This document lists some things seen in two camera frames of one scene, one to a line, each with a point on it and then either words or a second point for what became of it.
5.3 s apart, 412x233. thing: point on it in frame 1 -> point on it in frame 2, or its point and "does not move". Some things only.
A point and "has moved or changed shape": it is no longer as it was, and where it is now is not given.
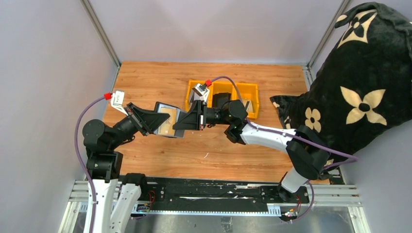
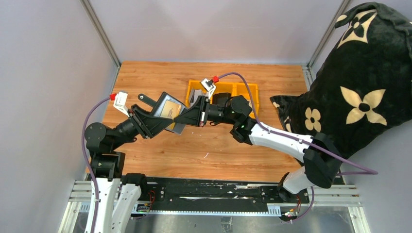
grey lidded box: x=165 y=129 has moved or changed shape
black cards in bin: x=218 y=99 does not move
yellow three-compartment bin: x=248 y=93 does not move
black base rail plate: x=214 y=195 does not move
